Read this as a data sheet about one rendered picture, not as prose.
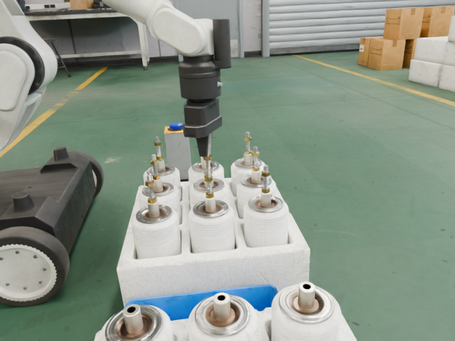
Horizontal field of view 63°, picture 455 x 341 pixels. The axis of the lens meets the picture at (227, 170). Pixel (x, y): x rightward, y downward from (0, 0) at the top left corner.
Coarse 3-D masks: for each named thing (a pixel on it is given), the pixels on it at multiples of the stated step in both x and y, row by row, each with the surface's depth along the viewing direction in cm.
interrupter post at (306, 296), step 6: (306, 282) 51; (300, 288) 50; (306, 288) 51; (312, 288) 50; (300, 294) 50; (306, 294) 50; (312, 294) 50; (300, 300) 51; (306, 300) 50; (312, 300) 50; (300, 306) 51; (306, 306) 50; (312, 306) 51
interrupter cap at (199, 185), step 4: (200, 180) 91; (216, 180) 91; (220, 180) 90; (196, 184) 89; (200, 184) 89; (216, 184) 89; (220, 184) 88; (224, 184) 88; (196, 188) 86; (200, 188) 87; (204, 188) 87; (212, 188) 87; (216, 188) 86; (220, 188) 86; (204, 192) 85
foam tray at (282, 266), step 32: (288, 224) 84; (128, 256) 75; (192, 256) 74; (224, 256) 74; (256, 256) 74; (288, 256) 75; (128, 288) 74; (160, 288) 75; (192, 288) 76; (224, 288) 77
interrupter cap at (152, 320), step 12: (120, 312) 51; (144, 312) 51; (156, 312) 51; (108, 324) 49; (120, 324) 49; (144, 324) 49; (156, 324) 49; (108, 336) 47; (120, 336) 47; (132, 336) 48; (144, 336) 47; (156, 336) 47
